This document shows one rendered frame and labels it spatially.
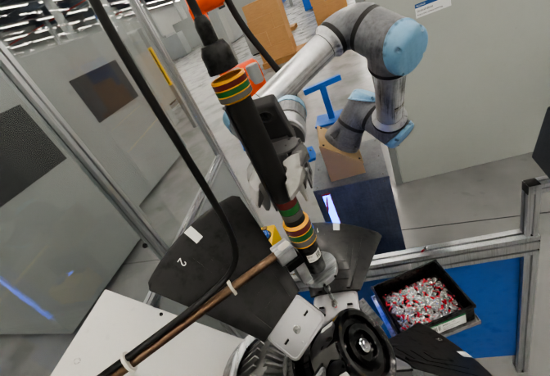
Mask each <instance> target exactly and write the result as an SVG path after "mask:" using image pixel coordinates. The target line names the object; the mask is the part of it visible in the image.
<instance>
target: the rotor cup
mask: <svg viewBox="0 0 550 376"><path fill-rule="evenodd" d="M330 322H332V325H331V326H330V327H329V328H327V329H326V330H325V331H324V332H322V333H321V331H322V329H323V328H324V327H326V326H327V325H328V324H329V323H330ZM361 338H365V339H366V340H367V341H368V342H369V344H370V347H371V350H370V351H369V352H365V351H363V350H362V348H361V346H360V345H359V340H360V339H361ZM321 363H323V367H324V368H325V369H326V376H340V375H341V374H343V373H344V372H347V373H348V375H349V376H395V375H396V370H397V364H396V358H395V354H394V349H393V347H392V345H391V343H390V340H389V338H388V337H387V335H386V334H385V331H384V330H383V329H382V327H381V326H380V325H379V324H378V323H377V322H376V321H375V320H374V319H373V318H372V317H371V316H370V315H369V314H367V313H365V312H364V311H362V310H359V309H355V308H347V309H344V310H341V311H340V312H338V313H337V314H336V315H334V316H333V317H332V318H331V319H329V320H328V321H327V322H326V323H325V324H323V325H322V326H321V328H320V329H319V330H318V332H317V333H316V335H315V337H314V338H313V340H312V341H311V343H310V344H309V346H308V347H307V349H306V350H305V352H304V354H303V355H302V356H301V358H300V359H299V360H292V359H291V358H289V357H288V358H287V368H288V374H289V376H313V374H314V373H315V371H316V370H317V368H318V366H319V365H320V364H321Z"/></svg>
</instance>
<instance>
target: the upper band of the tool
mask: <svg viewBox="0 0 550 376"><path fill-rule="evenodd" d="M234 72H235V73H234ZM244 73H245V71H244V68H239V69H236V70H232V71H229V72H228V73H226V74H224V75H221V76H219V77H218V78H217V79H215V80H213V81H212V82H211V86H212V87H218V86H221V85H224V84H227V83H229V82H231V81H233V80H235V79H236V78H238V77H240V76H241V75H243V74H244ZM224 76H225V77H224ZM246 80H247V78H246V79H245V80H244V81H243V82H241V83H240V84H242V83H244V82H245V81H246ZM240 84H238V85H240ZM238 85H237V86H238ZM237 86H235V87H237ZM249 86H250V84H249ZM249 86H248V87H249ZM235 87H233V88H235ZM248 87H246V88H245V89H243V90H242V91H240V92H239V93H241V92H243V91H244V90H246V89H247V88H248ZM233 88H230V89H233ZM230 89H228V90H230ZM228 90H225V91H222V92H219V93H223V92H226V91H228ZM237 94H238V93H236V94H234V95H232V96H230V97H233V96H235V95H237ZM249 95H250V93H249V94H248V95H247V96H245V97H244V98H242V99H240V100H238V101H236V102H233V103H230V104H226V106H229V105H232V104H235V103H238V102H240V101H242V100H244V99H245V98H247V97H248V96H249ZM226 98H229V97H226ZM226 98H218V99H219V100H223V99H226Z"/></svg>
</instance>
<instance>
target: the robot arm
mask: <svg viewBox="0 0 550 376"><path fill-rule="evenodd" d="M427 44H428V33H427V30H426V28H425V27H424V26H423V25H421V24H419V23H417V22H416V21H415V20H414V19H412V18H408V17H405V16H401V15H400V14H398V13H395V12H393V11H391V10H388V9H386V8H384V7H381V6H379V5H377V4H375V3H373V2H357V3H355V4H352V5H349V6H347V7H344V8H342V9H340V10H339V11H337V12H335V13H334V14H332V15H331V16H329V17H328V18H326V19H325V20H324V22H323V23H321V24H320V26H319V27H317V29H316V34H315V35H314V36H313V37H312V38H311V39H310V40H309V41H308V42H307V43H306V44H305V45H304V46H303V47H302V48H301V49H300V50H299V51H298V52H297V53H296V54H295V55H294V56H293V57H292V58H291V59H290V60H289V61H288V62H287V63H286V64H285V65H284V66H283V67H282V68H281V69H280V70H279V71H278V72H277V73H276V74H275V75H274V76H273V77H272V78H271V79H270V80H269V81H268V82H267V83H266V84H265V85H264V86H263V87H262V88H261V89H260V90H259V91H258V92H257V93H256V94H255V95H254V96H253V97H252V99H253V101H254V103H255V106H256V108H257V110H258V112H259V115H260V117H261V119H262V121H263V123H264V126H265V129H266V130H267V132H268V136H269V137H270V139H271V141H272V144H273V146H274V148H275V151H276V153H277V155H278V157H279V160H280V162H281V163H282V167H283V169H284V170H285V172H286V177H287V180H286V182H285V185H286V190H287V194H288V197H289V199H290V200H293V199H294V198H295V196H296V195H297V193H298V192H299V191H300V193H301V194H302V196H303V197H304V199H305V201H308V195H307V192H306V190H305V189H306V188H307V180H308V182H309V186H310V187H311V188H313V171H312V169H311V167H310V164H309V158H310V156H309V152H308V150H307V147H306V146H305V145H304V143H305V140H306V117H307V111H306V108H305V104H304V102H303V101H302V100H301V99H300V98H299V97H297V96H296V94H297V93H298V92H299V91H300V90H301V89H302V88H303V87H304V86H305V85H306V84H307V83H308V82H309V81H310V80H311V79H312V78H313V77H314V76H315V75H316V74H317V73H318V72H319V71H320V70H321V69H322V68H323V67H324V66H325V65H327V64H328V63H329V62H330V61H331V60H332V59H333V58H334V57H340V56H341V55H342V54H343V53H344V52H346V51H348V50H353V51H354V52H356V53H358V54H359V55H361V56H363V57H365V58H366V59H367V68H368V71H369V73H370V74H371V75H372V76H373V77H374V86H375V93H373V92H370V91H367V90H364V89H355V90H354V91H353V92H352V93H351V95H350V96H349V98H348V101H347V103H346V104H345V107H344V108H343V110H342V112H341V114H340V116H339V118H338V120H337V121H336V122H335V123H334V124H333V125H332V126H331V127H330V128H329V129H328V130H327V131H326V133H325V139H326V140H327V141H328V142H329V143H330V144H331V145H332V146H333V147H335V148H337V149H339V150H341V151H343V152H348V153H356V152H357V151H358V150H359V148H360V145H361V141H362V136H363V132H364V131H367V132H368V133H369V134H370V135H372V136H373V137H374V138H376V139H378V140H379V141H380V142H382V143H384V145H386V146H387V147H389V148H395V147H397V146H398V145H400V143H401V142H402V141H403V140H404V139H405V138H406V137H407V136H408V135H409V134H410V132H411V131H412V130H413V127H414V123H413V122H412V121H411V120H408V113H407V111H406V109H405V108H404V107H403V105H404V96H405V87H406V78H407V75H408V74H409V73H411V72H412V71H413V70H414V69H415V68H416V67H417V65H418V64H419V63H420V61H421V60H422V58H423V53H424V52H425V51H426V48H427ZM305 168H307V170H305ZM309 174H310V177H309ZM247 180H248V184H249V190H250V196H251V199H252V201H253V203H254V204H255V205H256V207H257V208H260V207H261V205H262V206H263V208H264V209H265V210H266V211H269V210H270V207H271V202H270V198H269V196H268V194H267V193H266V191H265V189H264V186H263V185H262V183H261V181H260V179H259V176H258V175H257V173H256V171H255V168H254V166H253V165H252V163H250V164H249V165H248V168H247Z"/></svg>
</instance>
